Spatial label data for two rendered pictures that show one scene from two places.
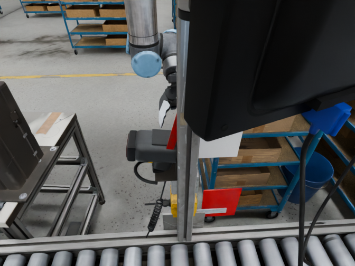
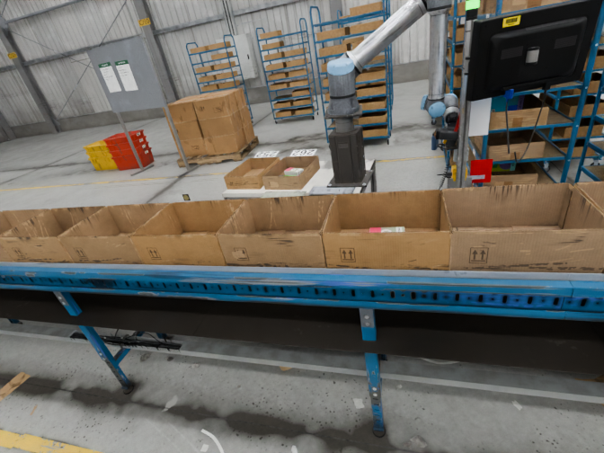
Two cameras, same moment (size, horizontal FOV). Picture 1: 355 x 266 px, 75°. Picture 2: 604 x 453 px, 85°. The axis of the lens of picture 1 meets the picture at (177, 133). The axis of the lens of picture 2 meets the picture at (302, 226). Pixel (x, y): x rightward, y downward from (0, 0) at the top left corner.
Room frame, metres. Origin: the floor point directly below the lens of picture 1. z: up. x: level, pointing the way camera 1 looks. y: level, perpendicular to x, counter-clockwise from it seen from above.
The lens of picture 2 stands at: (-1.44, 0.15, 1.60)
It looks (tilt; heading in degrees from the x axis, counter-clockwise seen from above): 29 degrees down; 24
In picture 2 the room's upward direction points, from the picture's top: 11 degrees counter-clockwise
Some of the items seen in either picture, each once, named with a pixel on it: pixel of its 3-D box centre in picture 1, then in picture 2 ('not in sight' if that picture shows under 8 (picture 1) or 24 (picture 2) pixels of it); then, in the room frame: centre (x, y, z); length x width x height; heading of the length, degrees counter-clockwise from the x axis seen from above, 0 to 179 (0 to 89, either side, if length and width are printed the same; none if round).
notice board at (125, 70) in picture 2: not in sight; (141, 112); (3.00, 4.51, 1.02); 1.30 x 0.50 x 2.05; 82
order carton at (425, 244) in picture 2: not in sight; (385, 230); (-0.42, 0.28, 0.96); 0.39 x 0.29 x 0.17; 94
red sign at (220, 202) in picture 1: (209, 204); (474, 172); (0.36, -0.09, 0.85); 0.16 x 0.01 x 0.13; 94
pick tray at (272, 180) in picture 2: not in sight; (292, 172); (0.62, 1.05, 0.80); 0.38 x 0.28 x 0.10; 176
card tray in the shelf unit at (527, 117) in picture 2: not in sight; (510, 111); (1.00, -0.34, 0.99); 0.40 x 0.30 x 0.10; 0
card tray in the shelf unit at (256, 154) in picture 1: (240, 130); (502, 170); (0.99, -0.35, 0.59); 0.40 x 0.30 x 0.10; 1
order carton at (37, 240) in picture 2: not in sight; (62, 235); (-0.52, 1.86, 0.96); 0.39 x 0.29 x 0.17; 94
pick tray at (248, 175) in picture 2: not in sight; (253, 173); (0.64, 1.37, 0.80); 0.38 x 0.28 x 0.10; 176
